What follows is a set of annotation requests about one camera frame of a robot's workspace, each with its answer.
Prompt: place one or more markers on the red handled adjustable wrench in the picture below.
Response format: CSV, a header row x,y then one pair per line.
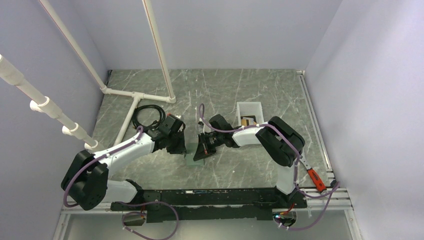
x,y
317,181

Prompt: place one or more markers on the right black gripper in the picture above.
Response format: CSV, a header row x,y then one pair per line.
x,y
203,149

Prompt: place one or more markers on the green card holder wallet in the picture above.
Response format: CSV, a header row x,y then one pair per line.
x,y
190,162

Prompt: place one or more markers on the white pvc pipe frame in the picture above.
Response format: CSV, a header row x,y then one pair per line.
x,y
41,57

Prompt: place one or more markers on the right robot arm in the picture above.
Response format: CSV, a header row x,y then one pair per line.
x,y
282,143

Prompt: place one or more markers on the clear plastic bin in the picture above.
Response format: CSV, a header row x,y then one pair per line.
x,y
251,111

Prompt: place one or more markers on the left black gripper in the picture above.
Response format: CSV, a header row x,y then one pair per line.
x,y
181,148

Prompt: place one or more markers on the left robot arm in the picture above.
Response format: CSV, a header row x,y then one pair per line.
x,y
87,181

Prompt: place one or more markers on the aluminium rail right side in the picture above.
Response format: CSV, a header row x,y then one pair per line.
x,y
338,203

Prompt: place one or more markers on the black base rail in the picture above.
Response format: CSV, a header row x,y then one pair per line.
x,y
212,204

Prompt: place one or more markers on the stack of credit cards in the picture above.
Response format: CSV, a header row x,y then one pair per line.
x,y
248,120

